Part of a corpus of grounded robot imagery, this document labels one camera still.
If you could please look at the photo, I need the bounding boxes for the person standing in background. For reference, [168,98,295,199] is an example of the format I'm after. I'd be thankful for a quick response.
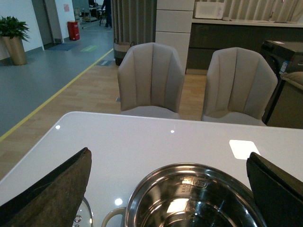
[101,0,112,28]

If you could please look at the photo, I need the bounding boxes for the steel electric cooking pot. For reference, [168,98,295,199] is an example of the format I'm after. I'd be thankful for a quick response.
[102,163,266,227]

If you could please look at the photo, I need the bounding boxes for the gold plant pot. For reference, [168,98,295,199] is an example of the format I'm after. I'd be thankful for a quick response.
[2,36,27,65]

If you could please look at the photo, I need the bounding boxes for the green potted plant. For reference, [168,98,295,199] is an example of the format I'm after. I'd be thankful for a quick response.
[0,16,30,42]

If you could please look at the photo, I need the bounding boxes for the black washing machine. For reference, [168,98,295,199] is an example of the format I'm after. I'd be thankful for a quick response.
[260,40,303,124]

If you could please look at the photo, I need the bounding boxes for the red fire extinguisher box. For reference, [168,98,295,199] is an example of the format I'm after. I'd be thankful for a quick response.
[67,21,80,41]

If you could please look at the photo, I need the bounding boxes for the dark kitchen counter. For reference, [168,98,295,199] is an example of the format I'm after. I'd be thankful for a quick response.
[186,21,303,70]

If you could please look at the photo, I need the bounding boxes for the glass pot lid with knob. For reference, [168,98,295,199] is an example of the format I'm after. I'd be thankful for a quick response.
[72,197,94,227]

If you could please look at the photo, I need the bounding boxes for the beige cushion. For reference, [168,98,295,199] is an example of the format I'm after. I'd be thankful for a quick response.
[281,71,303,90]

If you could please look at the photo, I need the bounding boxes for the woven laundry basket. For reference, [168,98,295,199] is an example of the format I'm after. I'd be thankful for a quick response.
[114,39,134,66]

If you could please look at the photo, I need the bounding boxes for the white microwave oven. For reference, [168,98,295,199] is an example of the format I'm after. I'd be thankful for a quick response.
[193,1,225,19]

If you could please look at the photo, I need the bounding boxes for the beige upholstered chair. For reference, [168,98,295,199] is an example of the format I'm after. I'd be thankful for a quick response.
[201,47,278,126]
[117,43,185,119]

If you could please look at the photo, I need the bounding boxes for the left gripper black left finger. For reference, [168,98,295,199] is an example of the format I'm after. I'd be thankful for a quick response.
[0,148,92,227]

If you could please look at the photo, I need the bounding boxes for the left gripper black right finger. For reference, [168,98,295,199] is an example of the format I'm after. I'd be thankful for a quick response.
[246,152,303,227]

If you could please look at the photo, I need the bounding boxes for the left beige upholstered chair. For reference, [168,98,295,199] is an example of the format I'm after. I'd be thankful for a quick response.
[117,43,185,119]

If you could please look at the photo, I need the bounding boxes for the right beige upholstered chair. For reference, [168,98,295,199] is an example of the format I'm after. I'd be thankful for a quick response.
[201,47,278,126]

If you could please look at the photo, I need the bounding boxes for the white pillar cabinet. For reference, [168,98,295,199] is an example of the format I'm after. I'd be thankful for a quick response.
[155,0,195,70]

